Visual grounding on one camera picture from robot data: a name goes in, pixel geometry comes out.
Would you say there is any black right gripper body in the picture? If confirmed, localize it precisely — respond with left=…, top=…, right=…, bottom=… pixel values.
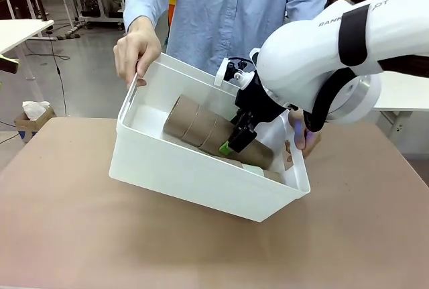
left=234, top=73, right=286, bottom=126

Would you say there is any pale green cup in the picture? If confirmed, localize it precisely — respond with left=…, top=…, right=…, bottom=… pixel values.
left=241, top=164, right=267, bottom=178

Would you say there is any white plastic basket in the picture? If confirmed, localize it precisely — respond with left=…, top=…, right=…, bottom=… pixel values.
left=108, top=52, right=312, bottom=224

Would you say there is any person's right forearm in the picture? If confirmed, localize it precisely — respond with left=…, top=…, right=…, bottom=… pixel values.
left=123, top=0, right=184, bottom=37

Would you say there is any person's left hand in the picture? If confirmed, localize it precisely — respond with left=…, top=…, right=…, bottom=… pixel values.
left=288, top=109, right=323, bottom=152

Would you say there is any person's right hand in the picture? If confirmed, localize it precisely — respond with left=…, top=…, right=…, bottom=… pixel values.
left=113, top=28, right=163, bottom=90

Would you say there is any white side table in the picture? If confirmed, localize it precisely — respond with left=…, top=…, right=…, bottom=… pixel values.
left=0, top=19, right=55, bottom=81

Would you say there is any white crumpled tissue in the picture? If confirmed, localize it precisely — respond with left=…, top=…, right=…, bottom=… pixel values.
left=21, top=100, right=52, bottom=119

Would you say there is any cardboard box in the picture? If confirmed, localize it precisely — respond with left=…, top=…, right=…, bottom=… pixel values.
left=13, top=106, right=58, bottom=143

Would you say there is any person in blue shirt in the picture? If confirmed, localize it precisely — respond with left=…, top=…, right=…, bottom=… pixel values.
left=123, top=0, right=328, bottom=76

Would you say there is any white table with rounded corner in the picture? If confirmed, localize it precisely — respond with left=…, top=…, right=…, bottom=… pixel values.
left=370, top=67, right=429, bottom=142

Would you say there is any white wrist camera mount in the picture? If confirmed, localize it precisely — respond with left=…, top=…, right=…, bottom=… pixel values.
left=214, top=57, right=257, bottom=90

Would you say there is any black floor cable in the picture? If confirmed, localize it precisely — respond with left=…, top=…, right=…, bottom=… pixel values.
left=46, top=30, right=70, bottom=117

